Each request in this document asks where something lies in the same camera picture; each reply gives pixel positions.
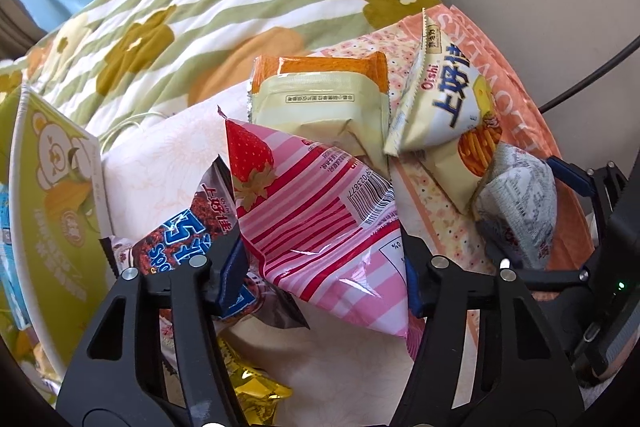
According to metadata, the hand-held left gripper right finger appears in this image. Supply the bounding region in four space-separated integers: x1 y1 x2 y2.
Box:
387 236 587 427

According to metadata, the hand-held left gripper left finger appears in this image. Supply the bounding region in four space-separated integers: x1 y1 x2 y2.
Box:
56 232 249 427

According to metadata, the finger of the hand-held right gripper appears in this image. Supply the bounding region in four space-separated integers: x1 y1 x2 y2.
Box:
546 156 629 219
479 222 594 294

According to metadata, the silver snack bag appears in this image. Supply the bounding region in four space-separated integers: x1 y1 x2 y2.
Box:
472 143 559 271

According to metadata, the pink striped strawberry snack bag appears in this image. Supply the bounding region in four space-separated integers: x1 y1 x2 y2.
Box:
217 105 411 341

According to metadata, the green bear paper bag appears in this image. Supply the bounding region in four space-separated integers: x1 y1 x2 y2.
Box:
0 84 119 375

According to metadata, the light blue snack bag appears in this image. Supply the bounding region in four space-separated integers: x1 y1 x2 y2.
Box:
0 186 32 334

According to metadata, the dark chocolate snack bag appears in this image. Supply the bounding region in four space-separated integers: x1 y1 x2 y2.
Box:
114 157 312 331

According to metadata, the yellow gold snack bag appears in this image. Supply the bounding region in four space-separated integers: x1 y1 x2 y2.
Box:
217 337 294 426

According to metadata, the peach floral cloth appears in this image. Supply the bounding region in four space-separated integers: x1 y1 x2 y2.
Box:
306 4 597 379

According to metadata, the white yellow sticks snack bag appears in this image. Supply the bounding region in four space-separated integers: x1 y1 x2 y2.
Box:
383 8 504 216

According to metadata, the orange cream snack bag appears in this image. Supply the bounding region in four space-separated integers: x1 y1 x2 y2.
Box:
247 52 391 174

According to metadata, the floral striped blanket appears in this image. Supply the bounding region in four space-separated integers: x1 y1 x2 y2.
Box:
0 0 444 142

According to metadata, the brown curtain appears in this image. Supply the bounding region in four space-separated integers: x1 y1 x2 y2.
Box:
0 0 47 60

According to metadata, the black cable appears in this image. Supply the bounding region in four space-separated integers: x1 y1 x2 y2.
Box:
537 34 640 114

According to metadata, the white cable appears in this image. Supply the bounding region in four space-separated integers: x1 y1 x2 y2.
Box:
97 109 172 154

